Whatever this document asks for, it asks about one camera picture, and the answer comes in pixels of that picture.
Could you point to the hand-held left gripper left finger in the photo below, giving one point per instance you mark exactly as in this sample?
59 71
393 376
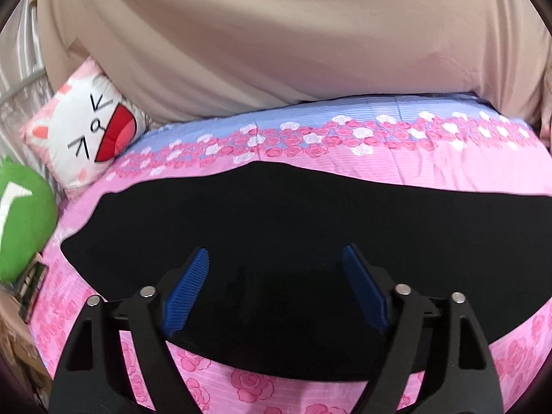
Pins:
189 293

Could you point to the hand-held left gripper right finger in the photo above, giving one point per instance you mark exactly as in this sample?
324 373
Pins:
364 293

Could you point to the black pants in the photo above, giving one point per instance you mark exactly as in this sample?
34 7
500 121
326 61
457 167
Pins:
280 215

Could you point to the pink floral bed sheet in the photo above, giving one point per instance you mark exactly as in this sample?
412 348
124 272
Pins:
431 172

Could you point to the dark rectangular object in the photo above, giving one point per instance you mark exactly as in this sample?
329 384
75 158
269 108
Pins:
33 287

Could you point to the green plush pillow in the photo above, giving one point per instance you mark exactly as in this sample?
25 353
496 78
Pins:
26 233

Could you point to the tan fuzzy object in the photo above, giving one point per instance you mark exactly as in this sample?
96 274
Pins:
17 345

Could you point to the white cat face pillow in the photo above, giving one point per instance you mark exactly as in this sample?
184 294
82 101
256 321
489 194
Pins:
86 116

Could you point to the beige cloth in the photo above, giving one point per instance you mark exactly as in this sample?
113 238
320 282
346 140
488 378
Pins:
280 30

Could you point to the white metal bed frame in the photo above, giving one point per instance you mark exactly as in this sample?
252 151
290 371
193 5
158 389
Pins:
21 82

